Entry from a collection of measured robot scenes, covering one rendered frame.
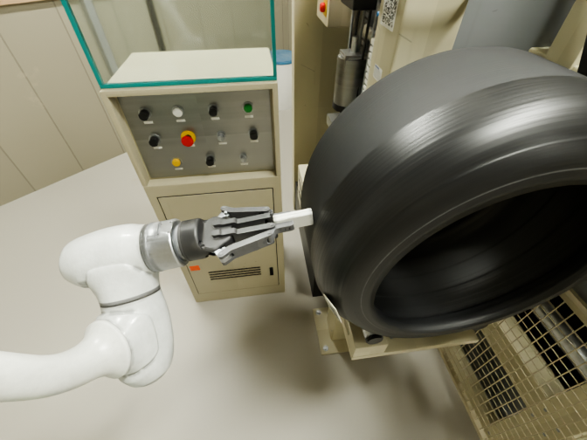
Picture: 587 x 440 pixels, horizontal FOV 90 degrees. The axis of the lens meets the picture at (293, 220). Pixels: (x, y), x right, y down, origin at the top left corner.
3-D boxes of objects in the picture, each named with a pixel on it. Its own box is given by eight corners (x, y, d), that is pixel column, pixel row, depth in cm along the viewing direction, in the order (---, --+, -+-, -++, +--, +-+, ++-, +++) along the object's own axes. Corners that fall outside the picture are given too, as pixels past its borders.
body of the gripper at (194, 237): (171, 246, 48) (226, 235, 48) (178, 210, 54) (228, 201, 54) (189, 271, 53) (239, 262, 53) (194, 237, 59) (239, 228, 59)
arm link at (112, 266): (159, 216, 59) (175, 280, 60) (83, 231, 59) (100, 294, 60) (129, 223, 48) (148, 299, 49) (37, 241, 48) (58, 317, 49)
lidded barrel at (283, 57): (280, 93, 403) (279, 46, 362) (307, 103, 381) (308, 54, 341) (256, 105, 378) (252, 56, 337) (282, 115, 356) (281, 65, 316)
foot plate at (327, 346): (312, 309, 176) (312, 307, 175) (355, 304, 179) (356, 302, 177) (321, 355, 157) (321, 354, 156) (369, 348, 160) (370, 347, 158)
